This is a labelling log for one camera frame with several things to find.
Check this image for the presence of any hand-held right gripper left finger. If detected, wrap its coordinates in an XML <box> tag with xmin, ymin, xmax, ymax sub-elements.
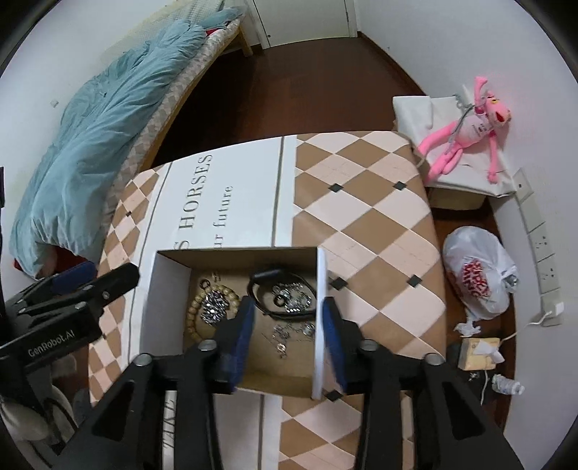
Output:
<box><xmin>68</xmin><ymin>296</ymin><xmax>256</xmax><ymax>470</ymax></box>

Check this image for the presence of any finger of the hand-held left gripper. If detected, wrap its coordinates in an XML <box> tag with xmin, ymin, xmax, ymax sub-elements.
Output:
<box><xmin>7</xmin><ymin>261</ymin><xmax>98</xmax><ymax>312</ymax></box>
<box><xmin>18</xmin><ymin>263</ymin><xmax>140</xmax><ymax>328</ymax></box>

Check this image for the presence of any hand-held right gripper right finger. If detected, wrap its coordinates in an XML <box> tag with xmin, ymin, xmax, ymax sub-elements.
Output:
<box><xmin>322</xmin><ymin>296</ymin><xmax>525</xmax><ymax>470</ymax></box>

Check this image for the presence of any white power strip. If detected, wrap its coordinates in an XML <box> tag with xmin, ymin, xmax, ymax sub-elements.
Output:
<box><xmin>512</xmin><ymin>167</ymin><xmax>565</xmax><ymax>326</ymax></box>

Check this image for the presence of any white cloth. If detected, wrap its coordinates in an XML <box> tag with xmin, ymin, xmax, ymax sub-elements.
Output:
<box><xmin>0</xmin><ymin>398</ymin><xmax>51</xmax><ymax>449</ymax></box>

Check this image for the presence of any white door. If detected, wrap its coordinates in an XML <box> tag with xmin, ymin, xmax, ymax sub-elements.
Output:
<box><xmin>250</xmin><ymin>0</ymin><xmax>358</xmax><ymax>48</ymax></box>

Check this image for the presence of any yellow tissue pack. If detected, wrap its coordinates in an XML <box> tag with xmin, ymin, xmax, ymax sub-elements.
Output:
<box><xmin>457</xmin><ymin>337</ymin><xmax>505</xmax><ymax>371</ymax></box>

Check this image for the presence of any wooden bed frame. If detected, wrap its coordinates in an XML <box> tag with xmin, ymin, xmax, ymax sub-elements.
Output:
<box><xmin>237</xmin><ymin>22</ymin><xmax>254</xmax><ymax>57</ymax></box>

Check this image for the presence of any thin silver necklace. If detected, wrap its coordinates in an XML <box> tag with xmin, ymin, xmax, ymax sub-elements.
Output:
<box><xmin>262</xmin><ymin>322</ymin><xmax>317</xmax><ymax>360</ymax></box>

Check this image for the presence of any white cloth bag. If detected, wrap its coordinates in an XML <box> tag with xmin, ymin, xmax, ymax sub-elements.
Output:
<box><xmin>392</xmin><ymin>94</ymin><xmax>518</xmax><ymax>197</ymax></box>

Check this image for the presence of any white charger plug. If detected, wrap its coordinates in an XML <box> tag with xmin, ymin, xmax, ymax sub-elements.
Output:
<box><xmin>539</xmin><ymin>304</ymin><xmax>565</xmax><ymax>326</ymax></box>

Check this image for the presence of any black bangle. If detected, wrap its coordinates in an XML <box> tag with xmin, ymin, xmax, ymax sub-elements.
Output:
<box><xmin>247</xmin><ymin>268</ymin><xmax>317</xmax><ymax>324</ymax></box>

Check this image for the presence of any white plastic bag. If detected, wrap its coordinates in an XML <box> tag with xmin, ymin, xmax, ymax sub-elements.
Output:
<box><xmin>443</xmin><ymin>226</ymin><xmax>519</xmax><ymax>319</ymax></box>

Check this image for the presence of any blue duvet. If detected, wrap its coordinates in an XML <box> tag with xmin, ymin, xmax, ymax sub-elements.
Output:
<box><xmin>9</xmin><ymin>19</ymin><xmax>206</xmax><ymax>277</ymax></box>

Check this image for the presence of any pink plush toy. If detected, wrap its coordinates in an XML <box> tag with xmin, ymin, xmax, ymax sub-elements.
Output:
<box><xmin>415</xmin><ymin>76</ymin><xmax>513</xmax><ymax>184</ymax></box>

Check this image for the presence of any checked printed tablecloth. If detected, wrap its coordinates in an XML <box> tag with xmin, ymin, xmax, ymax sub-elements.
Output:
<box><xmin>88</xmin><ymin>131</ymin><xmax>448</xmax><ymax>470</ymax></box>

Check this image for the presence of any cardboard box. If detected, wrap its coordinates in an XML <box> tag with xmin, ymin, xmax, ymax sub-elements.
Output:
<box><xmin>143</xmin><ymin>246</ymin><xmax>328</xmax><ymax>401</ymax></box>

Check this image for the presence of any wooden bead bracelet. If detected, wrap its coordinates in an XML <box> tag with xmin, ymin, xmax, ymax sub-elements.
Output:
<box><xmin>185</xmin><ymin>285</ymin><xmax>242</xmax><ymax>337</ymax></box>

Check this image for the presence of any thick silver chain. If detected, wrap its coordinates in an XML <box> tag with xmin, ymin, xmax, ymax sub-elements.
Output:
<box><xmin>200</xmin><ymin>291</ymin><xmax>229</xmax><ymax>324</ymax></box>

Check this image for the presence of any brown cardboard carton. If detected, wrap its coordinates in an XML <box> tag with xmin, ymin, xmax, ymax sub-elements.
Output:
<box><xmin>427</xmin><ymin>185</ymin><xmax>487</xmax><ymax>211</ymax></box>

